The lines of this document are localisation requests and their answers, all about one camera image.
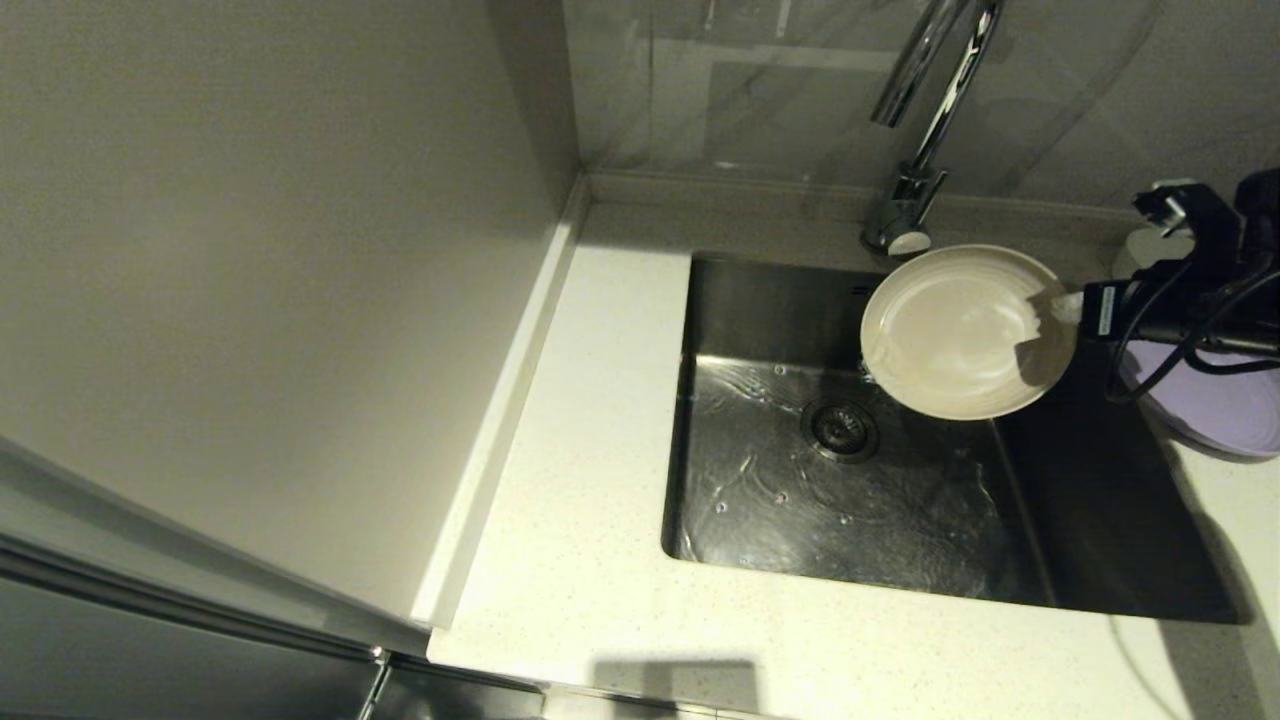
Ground lilac round plate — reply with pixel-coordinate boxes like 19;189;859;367
1118;340;1280;459

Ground black camera cable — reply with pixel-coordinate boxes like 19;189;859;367
1106;258;1280;406

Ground beige round plate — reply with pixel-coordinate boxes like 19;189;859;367
859;243;1080;422

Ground chrome gooseneck faucet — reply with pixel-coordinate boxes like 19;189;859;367
862;0;1005;257

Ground round metal drain strainer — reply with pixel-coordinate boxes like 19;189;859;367
799;397;881;464

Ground stainless steel sink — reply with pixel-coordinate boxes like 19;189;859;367
660;252;1249;625

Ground small white bowl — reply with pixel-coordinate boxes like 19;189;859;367
1112;226;1196;281

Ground grey metal cabinet front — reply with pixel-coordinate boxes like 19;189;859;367
0;430;546;720

